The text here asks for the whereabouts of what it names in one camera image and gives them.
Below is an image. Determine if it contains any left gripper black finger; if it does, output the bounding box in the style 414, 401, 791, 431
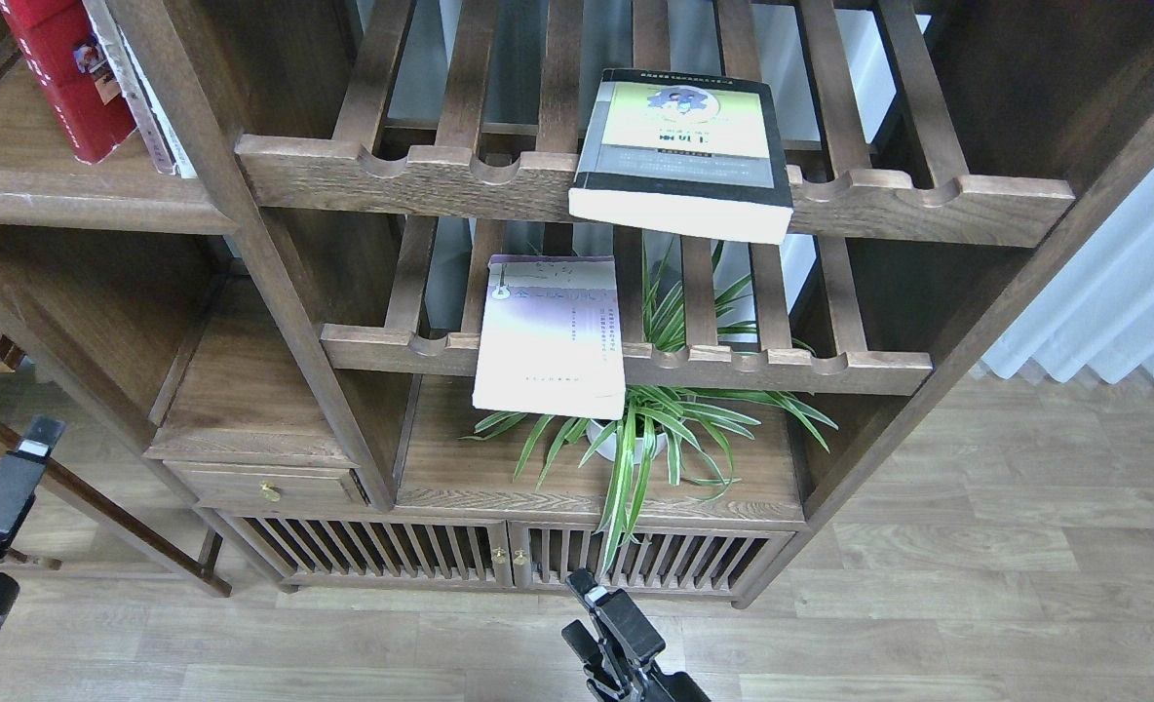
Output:
0, 416, 65, 547

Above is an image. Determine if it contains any dark wooden bookshelf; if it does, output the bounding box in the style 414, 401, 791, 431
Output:
0, 1, 1154, 607

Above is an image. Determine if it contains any upright white-spined book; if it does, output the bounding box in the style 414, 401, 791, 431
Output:
84, 1, 197, 178

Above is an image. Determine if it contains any white plant pot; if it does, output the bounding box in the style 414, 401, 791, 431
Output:
585, 417, 668, 464

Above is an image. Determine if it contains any yellow and black thick book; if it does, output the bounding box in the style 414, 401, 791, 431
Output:
568, 68, 792, 245

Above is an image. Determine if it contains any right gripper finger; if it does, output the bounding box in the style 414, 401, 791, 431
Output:
560, 619, 627, 688

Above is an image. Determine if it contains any brass drawer knob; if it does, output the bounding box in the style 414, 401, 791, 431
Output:
258, 483, 282, 503

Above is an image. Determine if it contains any pale lilac paperback book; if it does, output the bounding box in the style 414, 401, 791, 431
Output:
472, 254, 625, 419

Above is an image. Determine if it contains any green spider plant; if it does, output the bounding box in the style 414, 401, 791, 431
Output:
462, 234, 839, 578

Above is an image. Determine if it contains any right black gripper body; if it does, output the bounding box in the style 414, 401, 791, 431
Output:
587, 658, 711, 701

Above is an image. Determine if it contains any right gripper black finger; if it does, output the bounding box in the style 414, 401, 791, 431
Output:
565, 569, 666, 667

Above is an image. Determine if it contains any white curtain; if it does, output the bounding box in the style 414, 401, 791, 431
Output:
977, 169, 1154, 383

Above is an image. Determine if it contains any red paperback book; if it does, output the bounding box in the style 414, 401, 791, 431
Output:
0, 1, 135, 164

